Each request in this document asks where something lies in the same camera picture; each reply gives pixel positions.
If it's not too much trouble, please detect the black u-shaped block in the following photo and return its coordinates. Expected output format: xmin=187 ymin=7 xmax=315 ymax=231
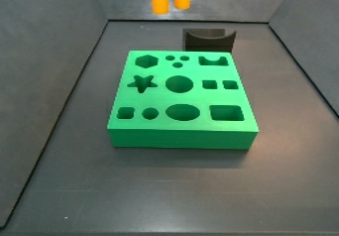
xmin=183 ymin=28 xmax=238 ymax=53

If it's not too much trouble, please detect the green shape sorter block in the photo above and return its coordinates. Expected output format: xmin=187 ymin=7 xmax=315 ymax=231
xmin=107 ymin=51 xmax=258 ymax=150

